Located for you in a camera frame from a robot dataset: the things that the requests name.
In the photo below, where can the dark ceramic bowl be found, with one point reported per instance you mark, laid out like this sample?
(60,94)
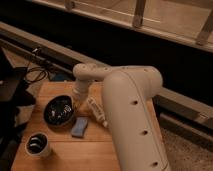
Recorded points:
(59,111)

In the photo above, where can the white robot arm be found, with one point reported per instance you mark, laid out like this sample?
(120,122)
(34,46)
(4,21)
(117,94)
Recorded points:
(135,131)

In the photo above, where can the white tube with cap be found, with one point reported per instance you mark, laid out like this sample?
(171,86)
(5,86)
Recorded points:
(97,111)

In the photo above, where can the blue sponge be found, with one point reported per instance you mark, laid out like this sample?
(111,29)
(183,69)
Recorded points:
(79,127)

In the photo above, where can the wooden cutting board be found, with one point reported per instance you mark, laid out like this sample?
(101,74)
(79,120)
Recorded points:
(94,152)

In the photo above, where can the black equipment on left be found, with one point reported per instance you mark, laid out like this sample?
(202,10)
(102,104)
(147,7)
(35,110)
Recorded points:
(12,94)

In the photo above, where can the white cup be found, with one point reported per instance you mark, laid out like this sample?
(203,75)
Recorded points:
(38,145)

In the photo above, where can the grey metal rail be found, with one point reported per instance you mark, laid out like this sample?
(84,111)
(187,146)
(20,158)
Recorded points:
(188,82)

